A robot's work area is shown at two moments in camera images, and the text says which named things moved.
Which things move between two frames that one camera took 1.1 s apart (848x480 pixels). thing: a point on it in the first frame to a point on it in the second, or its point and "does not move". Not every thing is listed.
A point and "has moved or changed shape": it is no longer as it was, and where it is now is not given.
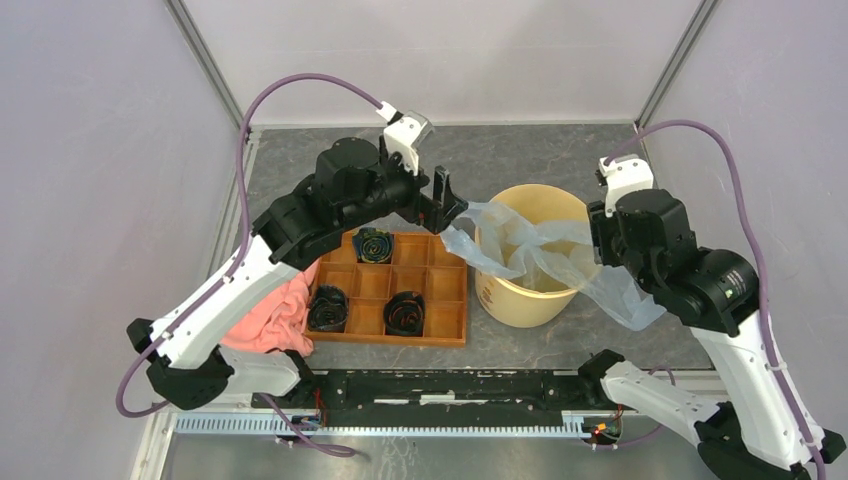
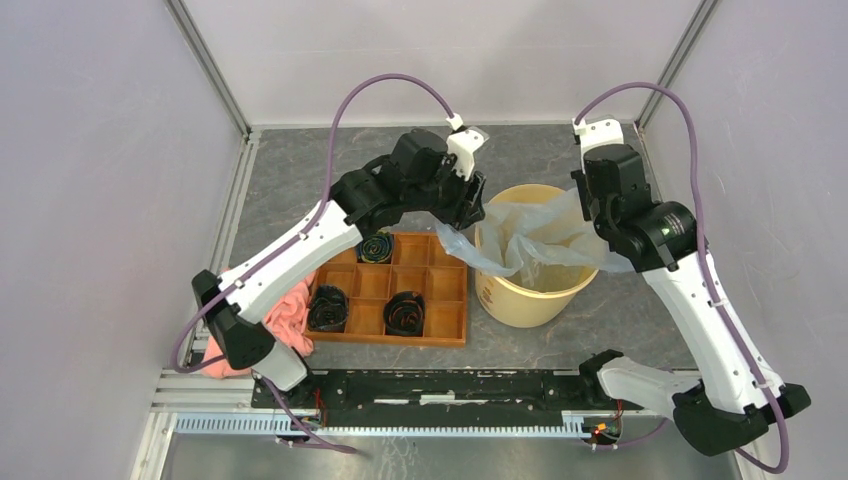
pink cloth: (280, 319) does not move
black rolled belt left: (328, 309) does not move
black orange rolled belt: (404, 314) does not move
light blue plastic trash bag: (550, 257) has moved or changed shape
